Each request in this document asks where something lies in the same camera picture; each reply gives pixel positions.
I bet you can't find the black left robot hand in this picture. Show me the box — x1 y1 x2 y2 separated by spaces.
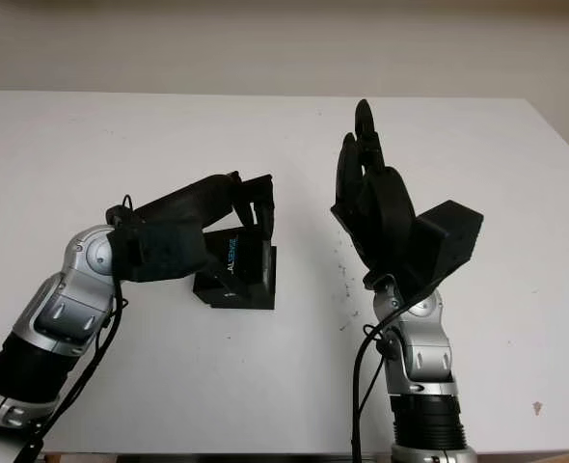
105 170 278 242

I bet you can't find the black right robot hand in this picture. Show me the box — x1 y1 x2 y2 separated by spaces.
330 98 417 291

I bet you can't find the black RealSense box lid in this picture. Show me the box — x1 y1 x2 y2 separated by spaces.
201 229 272 301

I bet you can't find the black box base with insert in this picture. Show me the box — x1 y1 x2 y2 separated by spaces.
191 245 278 312

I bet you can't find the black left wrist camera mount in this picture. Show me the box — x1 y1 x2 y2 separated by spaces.
108 222 212 285

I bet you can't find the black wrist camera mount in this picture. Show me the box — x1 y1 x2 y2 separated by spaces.
108 222 212 285
403 199 485 301

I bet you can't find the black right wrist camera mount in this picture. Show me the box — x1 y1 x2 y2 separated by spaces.
403 199 485 301

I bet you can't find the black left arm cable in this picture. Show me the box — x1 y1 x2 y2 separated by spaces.
16 192 139 463

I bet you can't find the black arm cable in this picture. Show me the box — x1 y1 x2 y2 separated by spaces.
16 192 139 463
349 321 399 463

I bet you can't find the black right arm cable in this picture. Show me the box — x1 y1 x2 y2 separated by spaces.
349 321 399 463

